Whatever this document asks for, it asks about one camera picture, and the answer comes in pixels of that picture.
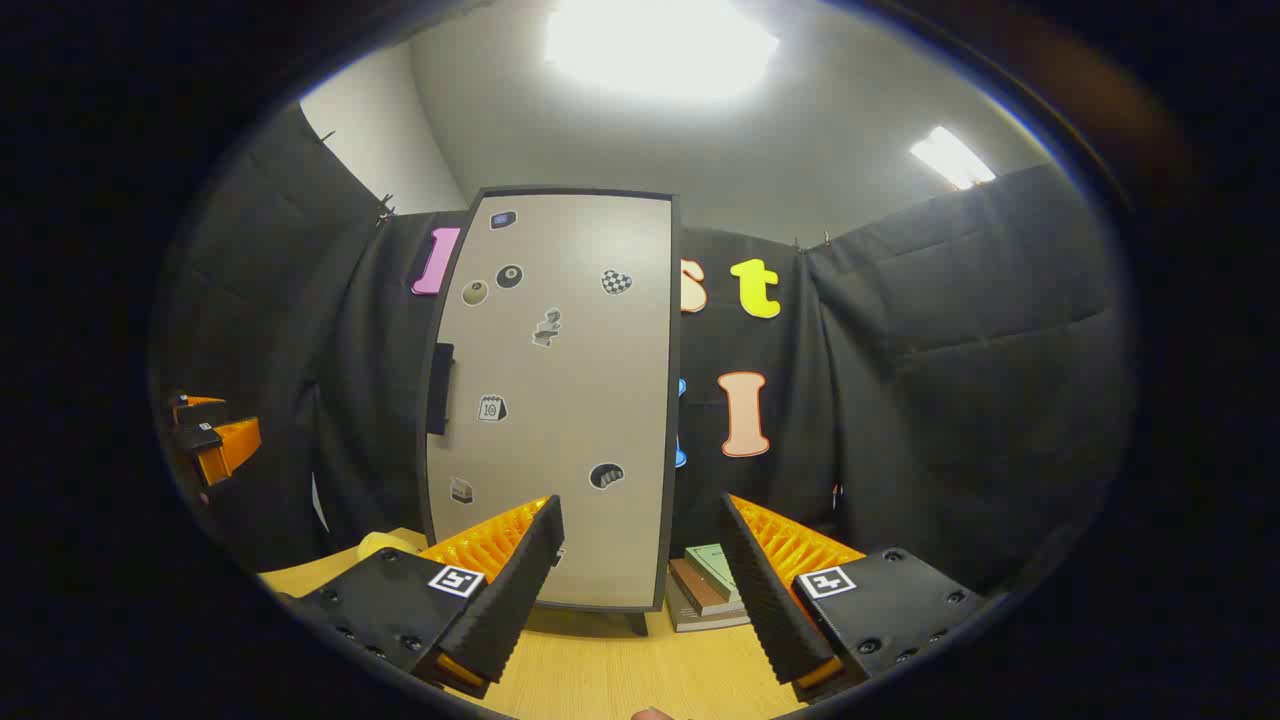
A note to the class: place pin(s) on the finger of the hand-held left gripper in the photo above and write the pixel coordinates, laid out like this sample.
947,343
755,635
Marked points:
232,445
195,408

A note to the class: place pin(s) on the green book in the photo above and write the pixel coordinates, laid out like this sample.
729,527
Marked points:
715,568

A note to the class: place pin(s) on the black backdrop cloth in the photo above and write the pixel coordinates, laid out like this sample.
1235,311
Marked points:
950,400

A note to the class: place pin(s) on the narrow ceiling light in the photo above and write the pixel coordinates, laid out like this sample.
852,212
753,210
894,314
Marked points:
950,158

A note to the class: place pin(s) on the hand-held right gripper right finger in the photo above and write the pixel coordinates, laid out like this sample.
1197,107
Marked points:
765,600

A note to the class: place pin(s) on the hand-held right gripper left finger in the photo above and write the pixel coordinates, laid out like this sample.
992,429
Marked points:
515,590

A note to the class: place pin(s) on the large ceiling light panel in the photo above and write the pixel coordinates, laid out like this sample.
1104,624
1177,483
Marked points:
660,45

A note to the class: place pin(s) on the grey cabinet door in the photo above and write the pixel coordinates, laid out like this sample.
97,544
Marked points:
570,400

